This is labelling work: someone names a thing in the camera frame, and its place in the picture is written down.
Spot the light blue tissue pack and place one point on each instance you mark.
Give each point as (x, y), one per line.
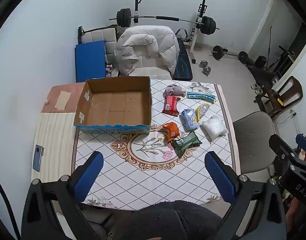
(190, 120)

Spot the short barbell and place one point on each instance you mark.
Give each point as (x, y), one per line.
(218, 52)

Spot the white puffer jacket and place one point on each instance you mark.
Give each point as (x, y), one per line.
(148, 45)

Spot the white cushioned folding chair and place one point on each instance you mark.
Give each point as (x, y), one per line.
(100, 35)

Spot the pink table mat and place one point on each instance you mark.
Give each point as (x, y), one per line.
(52, 92)

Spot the white plastic-wrapped pack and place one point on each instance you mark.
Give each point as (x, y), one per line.
(214, 127)

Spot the barbell with black plates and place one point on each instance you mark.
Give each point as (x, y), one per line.
(165, 18)

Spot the metal dumbbell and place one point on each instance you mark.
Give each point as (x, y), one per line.
(207, 71)
(203, 63)

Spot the grey socks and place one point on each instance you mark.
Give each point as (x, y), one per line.
(174, 90)

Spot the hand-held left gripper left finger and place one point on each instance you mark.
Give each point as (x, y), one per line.
(89, 177)

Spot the green soft packet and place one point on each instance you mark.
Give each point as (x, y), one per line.
(186, 142)

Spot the pair of pale shoes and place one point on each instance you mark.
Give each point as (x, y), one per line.
(256, 88)

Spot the black weight bench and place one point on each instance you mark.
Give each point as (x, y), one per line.
(183, 65)

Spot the dark shelf unit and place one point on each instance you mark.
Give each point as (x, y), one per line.
(287, 60)

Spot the white barbell rack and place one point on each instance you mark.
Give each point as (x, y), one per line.
(195, 37)

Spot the yellow silver packet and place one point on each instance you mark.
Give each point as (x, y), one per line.
(202, 111)

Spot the cardboard box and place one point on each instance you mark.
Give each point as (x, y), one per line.
(113, 105)

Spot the black weight plate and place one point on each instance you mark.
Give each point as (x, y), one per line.
(260, 62)

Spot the blue smartphone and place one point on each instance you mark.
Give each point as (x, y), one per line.
(38, 158)

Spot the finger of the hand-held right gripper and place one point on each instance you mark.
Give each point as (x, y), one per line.
(280, 145)
(304, 141)

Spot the person's dark fleece clothing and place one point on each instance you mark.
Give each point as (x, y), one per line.
(168, 222)

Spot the white padded chair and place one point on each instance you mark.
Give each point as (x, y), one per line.
(148, 71)

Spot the long blue tissue packet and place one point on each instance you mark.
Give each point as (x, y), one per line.
(200, 96)

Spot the orange soft packet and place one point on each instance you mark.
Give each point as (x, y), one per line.
(171, 130)

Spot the red and white box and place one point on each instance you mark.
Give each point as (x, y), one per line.
(108, 70)

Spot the beige paper sheet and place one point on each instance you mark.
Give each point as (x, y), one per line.
(63, 100)

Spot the red soft packet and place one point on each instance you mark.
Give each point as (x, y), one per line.
(170, 105)

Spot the grey upholstered chair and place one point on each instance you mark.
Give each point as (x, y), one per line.
(252, 135)

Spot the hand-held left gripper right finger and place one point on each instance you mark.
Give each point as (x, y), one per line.
(220, 177)

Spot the dark wooden chair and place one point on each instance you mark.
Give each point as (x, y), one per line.
(290, 92)

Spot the thin black stick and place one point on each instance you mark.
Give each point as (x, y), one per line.
(269, 45)

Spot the blue folded exercise mat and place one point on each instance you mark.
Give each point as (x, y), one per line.
(90, 60)

